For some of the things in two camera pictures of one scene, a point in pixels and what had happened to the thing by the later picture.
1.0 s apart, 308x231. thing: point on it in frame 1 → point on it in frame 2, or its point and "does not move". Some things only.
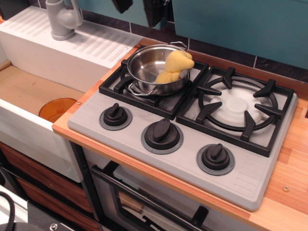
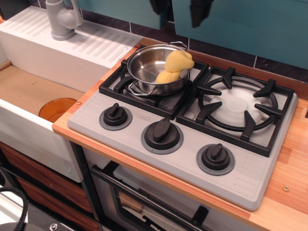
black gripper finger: (156, 10) → (199, 10)
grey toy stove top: (231, 172) does not move
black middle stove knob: (162, 137) does not move
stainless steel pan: (145, 63) does not move
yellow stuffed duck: (177, 61) does not move
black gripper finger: (122, 5) → (160, 6)
